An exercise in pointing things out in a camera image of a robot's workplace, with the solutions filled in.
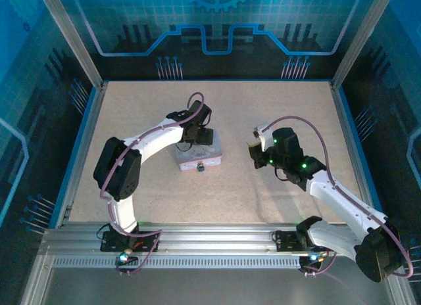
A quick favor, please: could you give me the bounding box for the pastel cartoon tin box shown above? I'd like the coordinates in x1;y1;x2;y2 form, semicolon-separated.
175;130;223;172

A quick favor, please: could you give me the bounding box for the grey metal sheet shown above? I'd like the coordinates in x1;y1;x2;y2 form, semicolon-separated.
41;267;397;305

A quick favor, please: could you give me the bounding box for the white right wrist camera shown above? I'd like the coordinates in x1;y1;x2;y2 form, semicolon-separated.
252;122;276;152

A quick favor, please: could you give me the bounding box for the aluminium side rail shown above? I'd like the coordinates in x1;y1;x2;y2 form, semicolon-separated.
328;81;379;229
55;81;110;229

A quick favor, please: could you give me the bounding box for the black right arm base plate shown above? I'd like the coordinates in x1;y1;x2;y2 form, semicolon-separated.
272;229;336;254

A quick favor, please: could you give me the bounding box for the aluminium front rail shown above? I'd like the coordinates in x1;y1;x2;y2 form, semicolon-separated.
38;223;397;257

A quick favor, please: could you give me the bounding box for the slotted grey cable duct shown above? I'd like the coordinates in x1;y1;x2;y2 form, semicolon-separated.
52;257;305;270

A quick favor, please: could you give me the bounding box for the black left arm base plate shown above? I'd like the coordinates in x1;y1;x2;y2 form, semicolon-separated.
99;231;161;254

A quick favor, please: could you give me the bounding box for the aluminium frame post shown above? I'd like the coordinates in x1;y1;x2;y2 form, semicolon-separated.
36;0;107;89
330;0;396;90

